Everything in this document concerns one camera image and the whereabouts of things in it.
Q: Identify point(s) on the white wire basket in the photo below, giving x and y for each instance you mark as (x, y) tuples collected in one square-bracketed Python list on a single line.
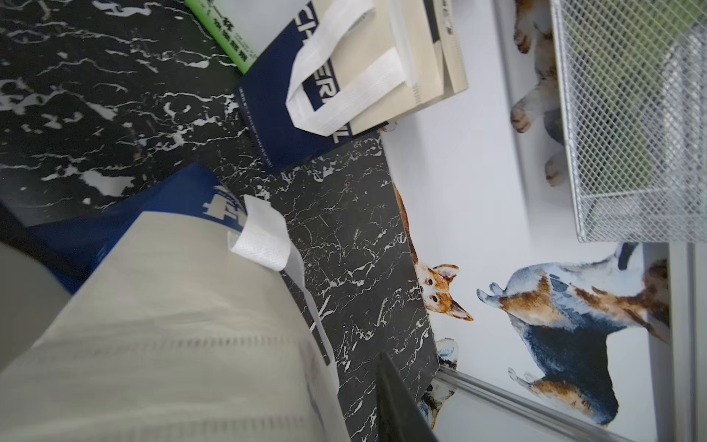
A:
[(674, 210)]

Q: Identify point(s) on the green white bag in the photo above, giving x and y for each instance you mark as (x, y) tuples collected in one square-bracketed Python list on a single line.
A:
[(245, 28)]

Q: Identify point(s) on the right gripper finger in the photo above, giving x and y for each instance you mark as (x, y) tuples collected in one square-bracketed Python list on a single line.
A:
[(398, 418)]

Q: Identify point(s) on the blue bag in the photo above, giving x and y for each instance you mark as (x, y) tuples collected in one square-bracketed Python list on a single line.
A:
[(180, 326), (344, 68)]

